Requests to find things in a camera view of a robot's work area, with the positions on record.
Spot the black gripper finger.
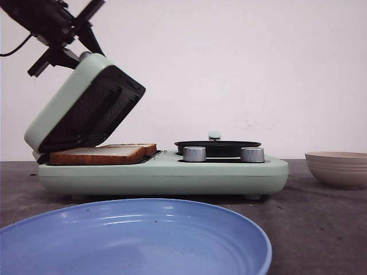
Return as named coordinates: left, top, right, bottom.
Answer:
left=49, top=48, right=80, bottom=69
left=77, top=22, right=105, bottom=56

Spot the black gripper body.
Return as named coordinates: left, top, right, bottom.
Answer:
left=17, top=0, right=106, bottom=77

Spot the mint green sandwich maker lid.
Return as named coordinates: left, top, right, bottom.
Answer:
left=24, top=53, right=146, bottom=164

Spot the white bread slice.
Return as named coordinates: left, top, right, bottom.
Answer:
left=49, top=146, right=146, bottom=166
left=103, top=143, right=157, bottom=155

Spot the beige ribbed bowl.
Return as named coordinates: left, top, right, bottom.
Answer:
left=305, top=151, right=366, bottom=189

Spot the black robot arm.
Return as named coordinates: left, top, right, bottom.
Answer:
left=1, top=1, right=105, bottom=77

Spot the mint green breakfast maker base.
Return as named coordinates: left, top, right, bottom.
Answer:
left=38, top=150, right=288, bottom=197

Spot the left silver control knob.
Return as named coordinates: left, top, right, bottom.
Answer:
left=183, top=146, right=206, bottom=162

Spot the silver control knob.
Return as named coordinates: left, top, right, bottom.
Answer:
left=240, top=147, right=265, bottom=163
left=183, top=146, right=206, bottom=162

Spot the black round frying pan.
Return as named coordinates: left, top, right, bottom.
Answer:
left=174, top=131, right=261, bottom=158

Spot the right silver control knob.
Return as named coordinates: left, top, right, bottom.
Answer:
left=240, top=147, right=265, bottom=163

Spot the blue round plate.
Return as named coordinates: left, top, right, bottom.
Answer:
left=1, top=199, right=272, bottom=274

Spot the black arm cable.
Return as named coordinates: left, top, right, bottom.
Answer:
left=0, top=33, right=33, bottom=57

